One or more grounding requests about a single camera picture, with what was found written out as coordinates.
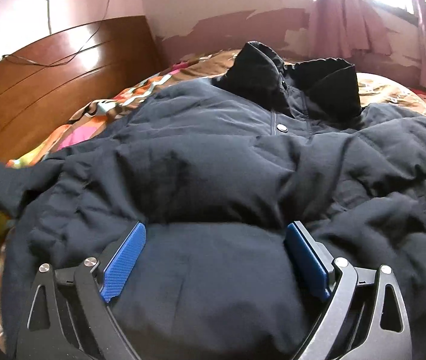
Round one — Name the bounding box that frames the black padded winter jacket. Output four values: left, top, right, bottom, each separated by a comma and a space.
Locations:
0, 41, 426, 359

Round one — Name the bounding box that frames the colourful cartoon bed cover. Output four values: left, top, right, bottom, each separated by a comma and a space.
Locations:
0, 49, 426, 350

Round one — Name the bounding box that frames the brown wooden headboard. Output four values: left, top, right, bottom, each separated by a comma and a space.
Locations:
0, 16, 164, 162

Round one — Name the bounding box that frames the black cable on headboard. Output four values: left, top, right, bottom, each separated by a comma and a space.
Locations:
1, 0, 119, 68

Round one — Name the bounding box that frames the pink left window curtain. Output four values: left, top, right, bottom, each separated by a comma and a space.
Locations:
308, 0, 392, 59

